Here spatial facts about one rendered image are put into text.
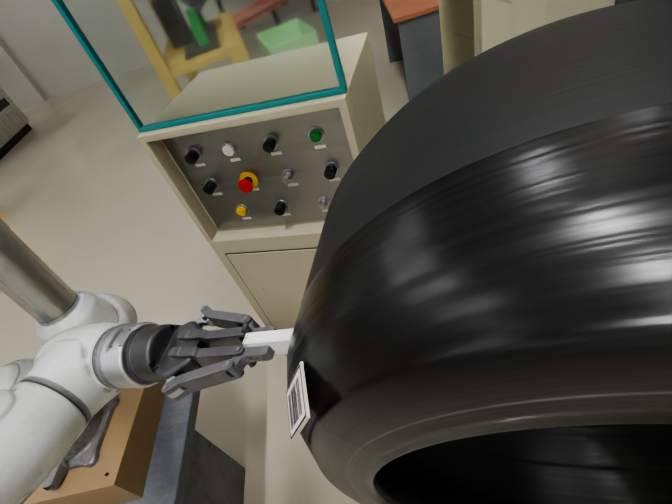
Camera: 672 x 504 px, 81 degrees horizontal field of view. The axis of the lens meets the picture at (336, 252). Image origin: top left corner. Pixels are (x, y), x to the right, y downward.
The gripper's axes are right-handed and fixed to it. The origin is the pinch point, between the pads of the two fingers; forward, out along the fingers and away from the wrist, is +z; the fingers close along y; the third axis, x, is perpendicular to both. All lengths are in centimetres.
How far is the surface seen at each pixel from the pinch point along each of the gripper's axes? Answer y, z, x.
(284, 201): 61, -29, 21
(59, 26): 627, -607, -67
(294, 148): 61, -18, 7
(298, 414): -11.8, 10.9, -8.2
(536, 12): 27.3, 33.1, -15.5
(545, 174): -5.2, 28.8, -19.6
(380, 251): -5.8, 19.7, -17.1
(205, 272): 127, -157, 101
